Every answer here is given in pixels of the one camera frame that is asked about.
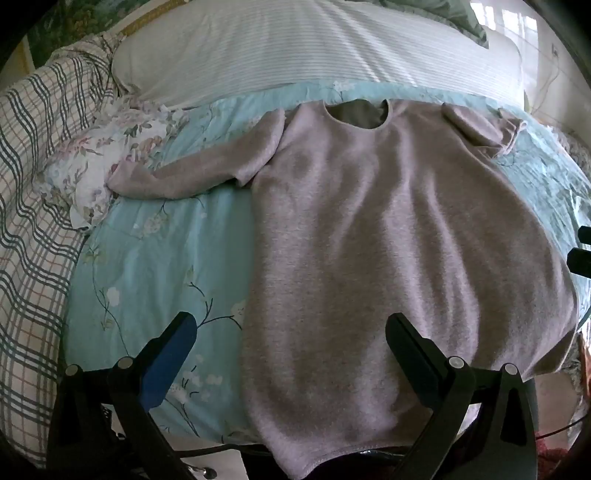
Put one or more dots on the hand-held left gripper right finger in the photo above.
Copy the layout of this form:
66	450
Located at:
415	360

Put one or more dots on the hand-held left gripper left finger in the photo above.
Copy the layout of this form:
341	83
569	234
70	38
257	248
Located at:
167	364

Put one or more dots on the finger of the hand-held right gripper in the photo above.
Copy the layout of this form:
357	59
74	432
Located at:
586	234
581	264

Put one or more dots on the grey-pink long-sleeve sweater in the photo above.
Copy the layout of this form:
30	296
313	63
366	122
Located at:
369	230

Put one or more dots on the light blue floral quilt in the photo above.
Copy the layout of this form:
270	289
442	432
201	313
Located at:
161	258

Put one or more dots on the plaid bed sheet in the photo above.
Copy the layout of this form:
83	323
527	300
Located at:
32	221

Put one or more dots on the white floral pillow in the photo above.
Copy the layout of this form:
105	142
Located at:
101	152

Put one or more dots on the green pillow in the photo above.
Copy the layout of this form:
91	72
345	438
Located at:
443	16

